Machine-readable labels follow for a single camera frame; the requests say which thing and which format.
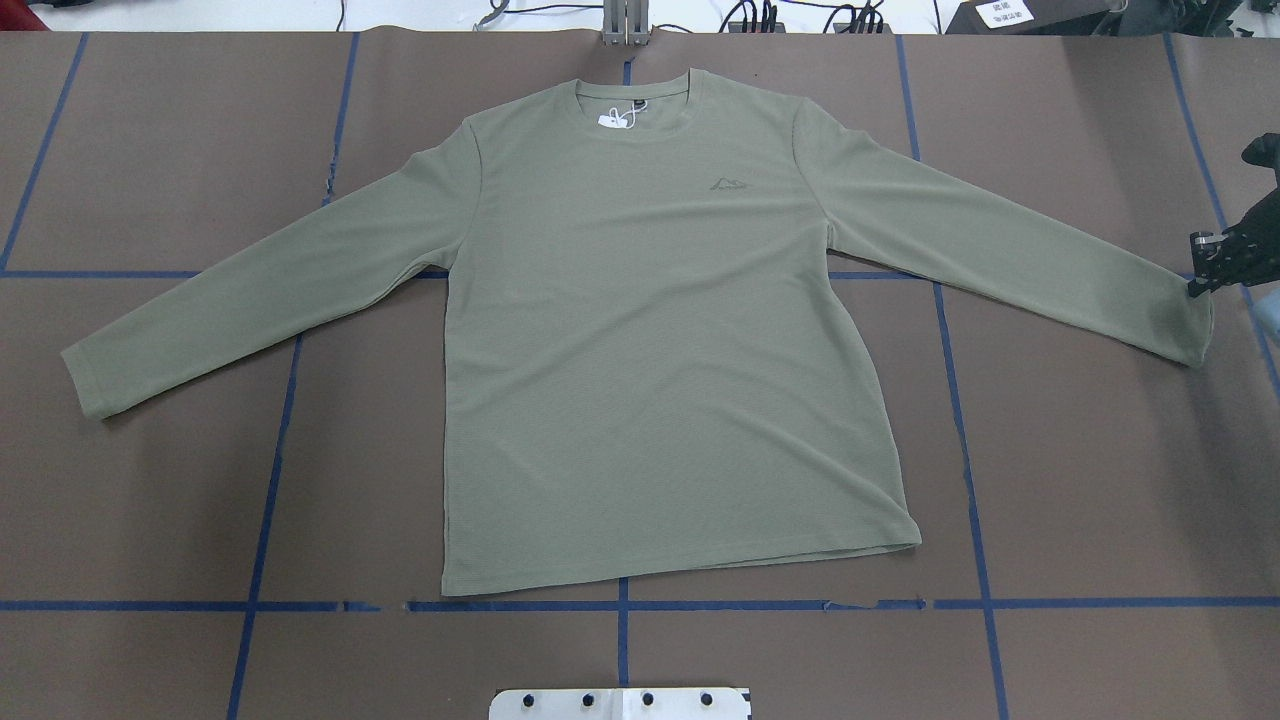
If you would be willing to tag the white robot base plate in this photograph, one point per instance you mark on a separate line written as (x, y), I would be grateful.
(623, 703)

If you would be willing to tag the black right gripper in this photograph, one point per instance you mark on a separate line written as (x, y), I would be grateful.
(1243, 250)

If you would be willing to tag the grey aluminium post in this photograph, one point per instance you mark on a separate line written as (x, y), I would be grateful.
(625, 22)

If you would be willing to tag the olive green long-sleeve shirt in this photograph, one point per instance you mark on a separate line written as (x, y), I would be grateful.
(646, 367)

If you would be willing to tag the white paper garment tag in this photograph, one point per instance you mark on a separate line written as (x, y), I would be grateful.
(622, 118)

